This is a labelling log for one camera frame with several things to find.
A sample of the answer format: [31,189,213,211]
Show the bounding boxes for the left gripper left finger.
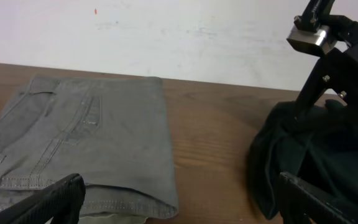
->
[0,174,86,224]

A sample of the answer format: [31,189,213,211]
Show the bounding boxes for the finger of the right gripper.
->
[294,49,350,119]

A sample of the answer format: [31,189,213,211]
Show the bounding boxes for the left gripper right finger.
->
[275,172,358,224]

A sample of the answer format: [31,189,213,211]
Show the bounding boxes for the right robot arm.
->
[287,0,358,119]

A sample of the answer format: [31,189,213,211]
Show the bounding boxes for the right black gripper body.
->
[322,15,358,118]

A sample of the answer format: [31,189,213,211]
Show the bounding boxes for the folded grey khaki pants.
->
[0,75,178,219]

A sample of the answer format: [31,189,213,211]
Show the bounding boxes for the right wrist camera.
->
[287,26,337,57]

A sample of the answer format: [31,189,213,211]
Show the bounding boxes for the black t-shirt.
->
[247,100,358,220]

